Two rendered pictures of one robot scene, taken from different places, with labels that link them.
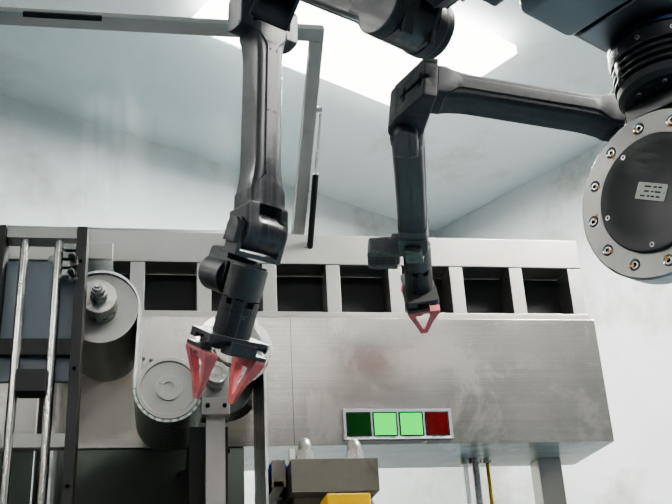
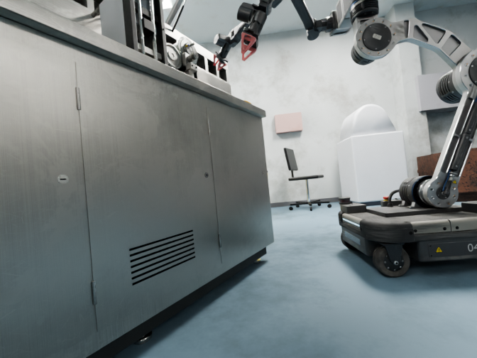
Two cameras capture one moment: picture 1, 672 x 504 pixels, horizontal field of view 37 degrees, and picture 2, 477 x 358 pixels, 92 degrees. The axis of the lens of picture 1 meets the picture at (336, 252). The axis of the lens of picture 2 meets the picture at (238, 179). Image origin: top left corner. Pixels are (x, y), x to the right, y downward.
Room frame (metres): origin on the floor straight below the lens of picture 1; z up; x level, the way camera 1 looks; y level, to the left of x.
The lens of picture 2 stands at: (0.75, 0.98, 0.47)
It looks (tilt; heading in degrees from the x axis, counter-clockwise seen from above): 1 degrees up; 314
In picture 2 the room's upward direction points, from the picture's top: 6 degrees counter-clockwise
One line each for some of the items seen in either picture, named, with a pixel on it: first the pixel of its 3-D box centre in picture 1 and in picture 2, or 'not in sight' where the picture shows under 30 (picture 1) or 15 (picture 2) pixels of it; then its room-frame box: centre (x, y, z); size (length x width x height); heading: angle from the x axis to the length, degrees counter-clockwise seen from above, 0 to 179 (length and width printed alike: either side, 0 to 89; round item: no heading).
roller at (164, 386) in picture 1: (168, 405); (157, 64); (1.90, 0.35, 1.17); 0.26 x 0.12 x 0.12; 10
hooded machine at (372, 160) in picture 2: not in sight; (369, 155); (1.71, -2.83, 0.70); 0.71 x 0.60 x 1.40; 40
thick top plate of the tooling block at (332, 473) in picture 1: (319, 495); not in sight; (1.99, 0.06, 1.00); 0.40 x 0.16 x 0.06; 10
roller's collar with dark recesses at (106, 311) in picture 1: (99, 302); not in sight; (1.73, 0.45, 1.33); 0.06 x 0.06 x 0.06; 10
